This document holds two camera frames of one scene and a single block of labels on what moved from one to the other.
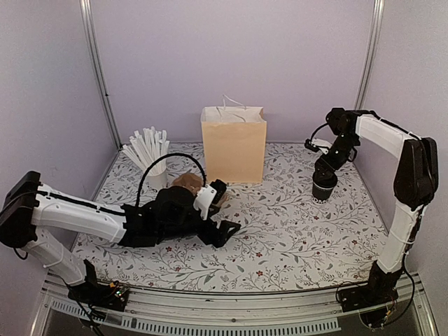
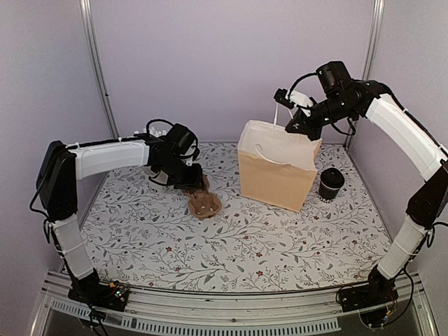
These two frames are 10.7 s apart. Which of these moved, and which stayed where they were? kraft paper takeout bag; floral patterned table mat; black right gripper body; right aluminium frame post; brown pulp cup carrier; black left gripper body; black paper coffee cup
Moved: black left gripper body; brown pulp cup carrier; black paper coffee cup; black right gripper body; kraft paper takeout bag
Stayed: right aluminium frame post; floral patterned table mat
